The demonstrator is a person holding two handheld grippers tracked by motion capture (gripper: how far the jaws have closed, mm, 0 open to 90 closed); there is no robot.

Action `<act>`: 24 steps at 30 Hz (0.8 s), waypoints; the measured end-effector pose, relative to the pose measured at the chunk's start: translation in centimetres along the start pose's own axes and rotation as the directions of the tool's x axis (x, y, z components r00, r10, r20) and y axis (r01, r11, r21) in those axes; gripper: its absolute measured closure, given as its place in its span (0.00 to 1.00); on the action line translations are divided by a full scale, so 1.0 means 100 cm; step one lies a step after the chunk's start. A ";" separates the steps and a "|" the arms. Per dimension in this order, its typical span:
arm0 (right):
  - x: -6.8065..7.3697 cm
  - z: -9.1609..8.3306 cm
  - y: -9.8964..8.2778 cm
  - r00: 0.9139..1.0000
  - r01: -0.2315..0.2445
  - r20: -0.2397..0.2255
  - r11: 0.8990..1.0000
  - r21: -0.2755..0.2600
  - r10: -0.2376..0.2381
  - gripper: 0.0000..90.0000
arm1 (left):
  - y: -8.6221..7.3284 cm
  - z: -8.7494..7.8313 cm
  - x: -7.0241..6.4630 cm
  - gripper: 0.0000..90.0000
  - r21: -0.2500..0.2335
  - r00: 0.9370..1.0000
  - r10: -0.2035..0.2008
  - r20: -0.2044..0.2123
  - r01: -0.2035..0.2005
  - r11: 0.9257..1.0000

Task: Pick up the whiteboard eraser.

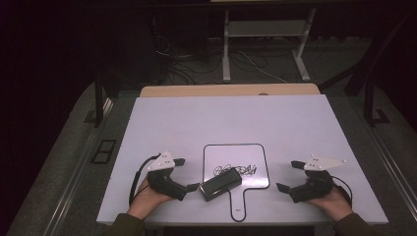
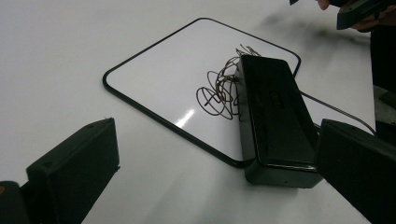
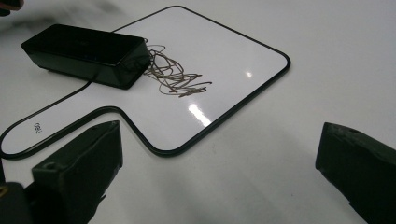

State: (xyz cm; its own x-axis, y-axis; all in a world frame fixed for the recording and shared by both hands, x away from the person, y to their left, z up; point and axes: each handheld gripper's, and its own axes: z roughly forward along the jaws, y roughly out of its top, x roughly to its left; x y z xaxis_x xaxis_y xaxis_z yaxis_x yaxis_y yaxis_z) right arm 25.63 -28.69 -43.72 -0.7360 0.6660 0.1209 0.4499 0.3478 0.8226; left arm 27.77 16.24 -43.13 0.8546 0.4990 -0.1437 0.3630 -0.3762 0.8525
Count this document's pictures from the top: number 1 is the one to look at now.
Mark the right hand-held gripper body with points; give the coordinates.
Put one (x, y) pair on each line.
(313, 187)

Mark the black whiteboard eraser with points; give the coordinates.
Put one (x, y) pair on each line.
(220, 184)

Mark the wooden table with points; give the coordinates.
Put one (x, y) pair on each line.
(229, 89)

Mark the person's right hand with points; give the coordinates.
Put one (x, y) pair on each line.
(332, 205)

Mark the black metal stand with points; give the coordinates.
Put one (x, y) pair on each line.
(98, 98)
(369, 98)

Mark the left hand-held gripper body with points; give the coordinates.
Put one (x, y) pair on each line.
(164, 183)

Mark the white paddle-shaped whiteboard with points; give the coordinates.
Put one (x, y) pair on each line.
(236, 155)

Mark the white metal stand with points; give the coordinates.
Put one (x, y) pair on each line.
(226, 49)

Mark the person's left hand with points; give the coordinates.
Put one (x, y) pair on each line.
(146, 200)

